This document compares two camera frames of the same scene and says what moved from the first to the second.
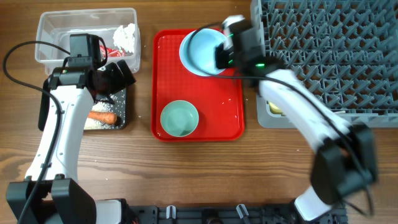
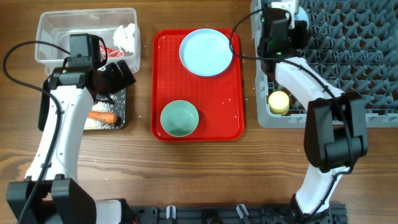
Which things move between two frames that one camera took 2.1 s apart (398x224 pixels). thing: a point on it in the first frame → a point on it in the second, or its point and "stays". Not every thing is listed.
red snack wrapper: (112, 52) stays
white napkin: (124, 37) stays
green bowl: (179, 118) stays
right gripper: (222, 59) → (300, 40)
